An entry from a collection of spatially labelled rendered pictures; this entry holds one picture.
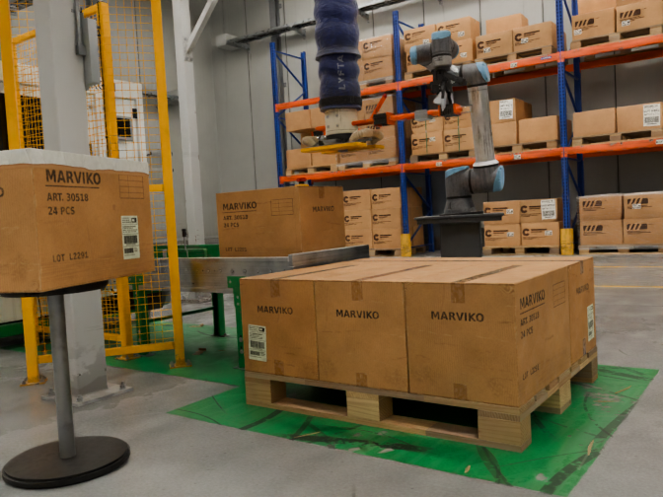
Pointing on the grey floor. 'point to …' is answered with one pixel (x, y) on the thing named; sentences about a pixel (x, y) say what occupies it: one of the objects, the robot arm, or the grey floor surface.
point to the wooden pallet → (516, 441)
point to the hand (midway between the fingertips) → (448, 109)
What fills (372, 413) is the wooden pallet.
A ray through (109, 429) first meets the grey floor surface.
